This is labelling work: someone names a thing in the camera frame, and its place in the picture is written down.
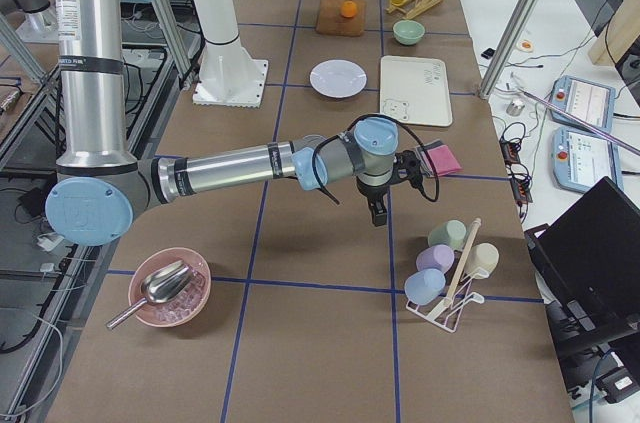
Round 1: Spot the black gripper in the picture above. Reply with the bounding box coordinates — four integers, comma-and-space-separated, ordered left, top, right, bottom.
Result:
356, 178, 389, 227

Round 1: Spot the orange fruit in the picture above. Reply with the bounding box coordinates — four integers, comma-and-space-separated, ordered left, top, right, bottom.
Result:
340, 0, 358, 19

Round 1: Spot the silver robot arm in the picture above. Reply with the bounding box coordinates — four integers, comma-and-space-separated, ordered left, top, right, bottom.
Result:
45, 0, 400, 246

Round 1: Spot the cream bear tray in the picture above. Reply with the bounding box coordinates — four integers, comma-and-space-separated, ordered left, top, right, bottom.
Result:
379, 55, 453, 127

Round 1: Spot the grey cloth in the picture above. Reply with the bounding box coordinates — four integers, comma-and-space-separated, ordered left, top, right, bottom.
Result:
416, 140, 443, 175

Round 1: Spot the pink cloth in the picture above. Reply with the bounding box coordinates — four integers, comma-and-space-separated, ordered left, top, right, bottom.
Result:
427, 145, 462, 176

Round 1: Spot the green cup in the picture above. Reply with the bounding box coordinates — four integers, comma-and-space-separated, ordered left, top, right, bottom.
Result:
427, 219, 467, 251

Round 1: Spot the purple cup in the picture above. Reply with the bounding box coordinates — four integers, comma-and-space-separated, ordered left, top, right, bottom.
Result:
416, 244, 455, 273

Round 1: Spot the blue cup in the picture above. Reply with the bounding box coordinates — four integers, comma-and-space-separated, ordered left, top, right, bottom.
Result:
404, 268, 446, 306

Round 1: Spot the beige cup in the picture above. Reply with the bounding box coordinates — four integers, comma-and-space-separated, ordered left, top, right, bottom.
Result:
464, 243, 500, 275

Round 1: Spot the white round plate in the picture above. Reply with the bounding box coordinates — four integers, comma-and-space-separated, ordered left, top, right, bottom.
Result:
309, 59, 367, 99

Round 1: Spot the black power strip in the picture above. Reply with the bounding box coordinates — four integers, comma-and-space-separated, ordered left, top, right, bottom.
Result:
499, 138, 533, 207

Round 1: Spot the small metal cylinder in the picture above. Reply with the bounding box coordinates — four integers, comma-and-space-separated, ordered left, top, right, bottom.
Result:
506, 97, 525, 117

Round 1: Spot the green ceramic bowl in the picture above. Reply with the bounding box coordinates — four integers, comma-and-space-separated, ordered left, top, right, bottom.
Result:
392, 20, 426, 46

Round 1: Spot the brown wooden cutting board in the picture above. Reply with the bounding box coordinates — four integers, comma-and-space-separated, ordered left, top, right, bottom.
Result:
315, 0, 366, 37

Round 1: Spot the lower teach pendant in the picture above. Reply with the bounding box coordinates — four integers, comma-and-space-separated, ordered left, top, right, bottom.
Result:
552, 126, 623, 193

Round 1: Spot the teach pendant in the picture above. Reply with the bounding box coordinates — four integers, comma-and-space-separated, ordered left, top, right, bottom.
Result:
552, 126, 623, 193
550, 76, 616, 132

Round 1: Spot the black laptop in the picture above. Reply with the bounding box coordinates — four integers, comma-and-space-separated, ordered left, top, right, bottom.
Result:
525, 177, 639, 367

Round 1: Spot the metal scoop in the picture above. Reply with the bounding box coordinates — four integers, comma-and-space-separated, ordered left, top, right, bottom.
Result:
105, 260, 193, 330

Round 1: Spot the upper teach pendant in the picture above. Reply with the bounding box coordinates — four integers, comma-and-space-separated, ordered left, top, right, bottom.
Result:
550, 76, 616, 132

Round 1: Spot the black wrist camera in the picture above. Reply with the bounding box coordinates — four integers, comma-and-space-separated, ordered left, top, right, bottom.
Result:
392, 150, 423, 188

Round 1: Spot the wooden rod handle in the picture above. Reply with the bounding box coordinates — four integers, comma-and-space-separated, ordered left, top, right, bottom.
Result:
443, 217, 482, 309

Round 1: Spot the white wire cup rack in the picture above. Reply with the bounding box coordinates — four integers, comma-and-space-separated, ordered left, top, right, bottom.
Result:
405, 268, 489, 333

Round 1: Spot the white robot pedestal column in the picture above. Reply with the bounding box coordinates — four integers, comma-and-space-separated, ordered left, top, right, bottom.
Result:
193, 0, 269, 108

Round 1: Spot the aluminium frame post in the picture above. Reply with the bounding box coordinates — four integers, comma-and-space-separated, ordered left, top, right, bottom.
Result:
478, 0, 538, 100

